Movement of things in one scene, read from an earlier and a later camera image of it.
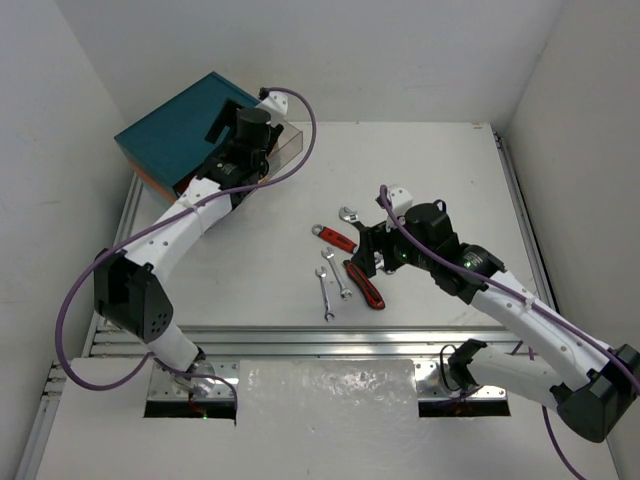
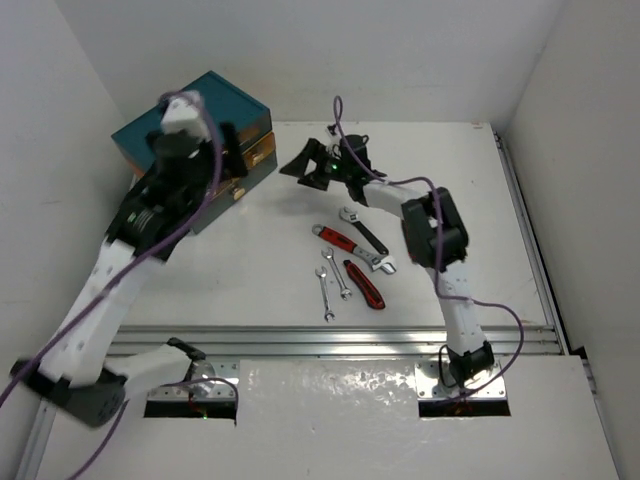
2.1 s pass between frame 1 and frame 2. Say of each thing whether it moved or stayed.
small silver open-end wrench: stayed
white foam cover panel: stayed
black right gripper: moved
